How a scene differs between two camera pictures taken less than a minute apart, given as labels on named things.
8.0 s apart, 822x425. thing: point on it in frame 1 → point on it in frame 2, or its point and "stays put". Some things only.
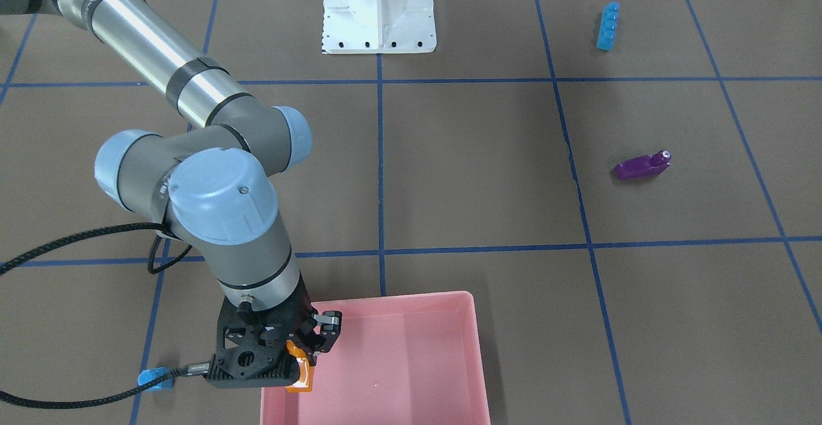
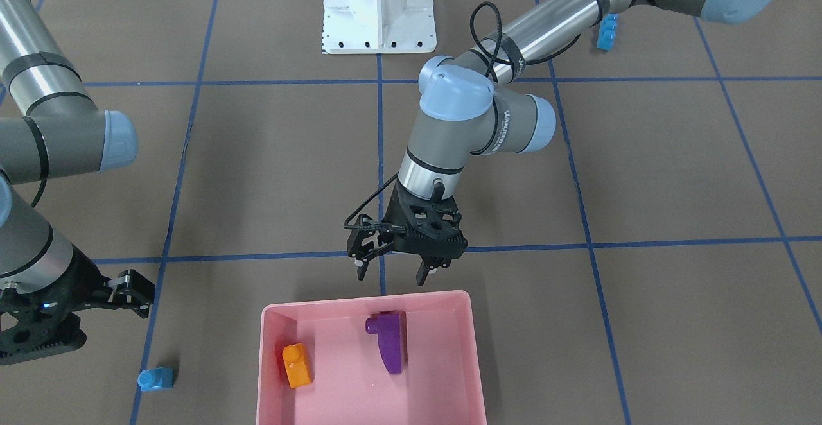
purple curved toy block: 643,167 → 387,327
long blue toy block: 607,29 stays put
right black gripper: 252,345 → 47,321
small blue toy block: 146,375 stays put
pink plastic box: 400,359 stays put
